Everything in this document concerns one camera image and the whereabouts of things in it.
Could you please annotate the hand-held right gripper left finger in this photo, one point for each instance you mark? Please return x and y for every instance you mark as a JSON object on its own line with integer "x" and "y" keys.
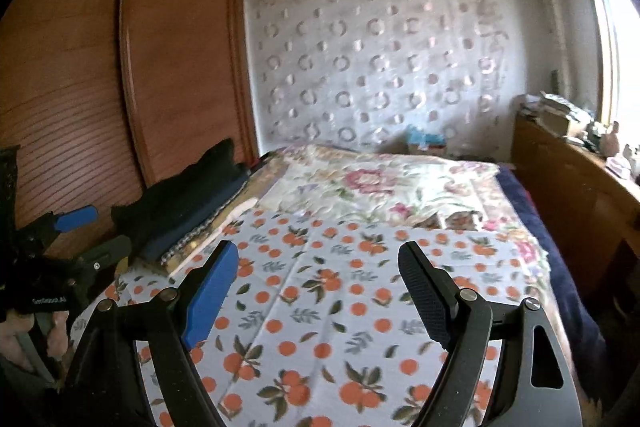
{"x": 210, "y": 297}

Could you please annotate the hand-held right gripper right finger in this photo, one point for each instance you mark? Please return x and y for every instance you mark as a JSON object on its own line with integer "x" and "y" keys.
{"x": 430, "y": 297}

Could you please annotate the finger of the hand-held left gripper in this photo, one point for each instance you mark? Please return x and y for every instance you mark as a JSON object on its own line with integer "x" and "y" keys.
{"x": 107, "y": 252}
{"x": 75, "y": 218}

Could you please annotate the black printed t-shirt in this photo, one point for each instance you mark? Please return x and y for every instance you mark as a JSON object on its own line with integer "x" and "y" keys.
{"x": 190, "y": 192}

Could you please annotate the person's left hand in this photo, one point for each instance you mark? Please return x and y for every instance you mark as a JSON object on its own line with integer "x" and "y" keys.
{"x": 55, "y": 332}

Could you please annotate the pale yellow folded garment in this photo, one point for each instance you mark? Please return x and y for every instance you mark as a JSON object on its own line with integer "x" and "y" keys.
{"x": 200, "y": 247}

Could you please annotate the floral bedspread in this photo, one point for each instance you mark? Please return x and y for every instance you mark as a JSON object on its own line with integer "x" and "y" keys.
{"x": 380, "y": 182}

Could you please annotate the navy blanket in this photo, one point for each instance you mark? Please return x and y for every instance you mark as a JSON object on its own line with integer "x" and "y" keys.
{"x": 545, "y": 247}

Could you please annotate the wooden slatted wardrobe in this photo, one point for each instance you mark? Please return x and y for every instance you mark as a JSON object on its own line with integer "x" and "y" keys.
{"x": 100, "y": 82}

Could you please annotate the blue tissue box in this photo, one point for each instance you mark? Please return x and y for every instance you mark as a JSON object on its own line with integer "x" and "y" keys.
{"x": 425, "y": 139}

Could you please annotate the wooden cabinet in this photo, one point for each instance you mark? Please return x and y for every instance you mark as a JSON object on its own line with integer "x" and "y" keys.
{"x": 565, "y": 187}

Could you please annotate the cardboard box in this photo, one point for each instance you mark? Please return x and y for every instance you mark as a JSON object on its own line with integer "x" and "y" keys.
{"x": 555, "y": 122}

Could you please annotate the pile of papers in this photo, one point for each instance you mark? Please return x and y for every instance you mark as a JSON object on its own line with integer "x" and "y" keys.
{"x": 555, "y": 104}

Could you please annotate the white tissue pack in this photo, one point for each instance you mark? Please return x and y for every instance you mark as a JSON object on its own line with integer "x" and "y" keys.
{"x": 619, "y": 166}

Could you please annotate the circle-patterned sheer curtain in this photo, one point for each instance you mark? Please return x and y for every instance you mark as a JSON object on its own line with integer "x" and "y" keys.
{"x": 380, "y": 67}

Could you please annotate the pink figurine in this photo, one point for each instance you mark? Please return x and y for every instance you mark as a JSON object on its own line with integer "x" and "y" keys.
{"x": 610, "y": 139}

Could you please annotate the white wrapped pipe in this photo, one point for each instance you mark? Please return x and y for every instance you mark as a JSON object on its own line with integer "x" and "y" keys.
{"x": 547, "y": 17}

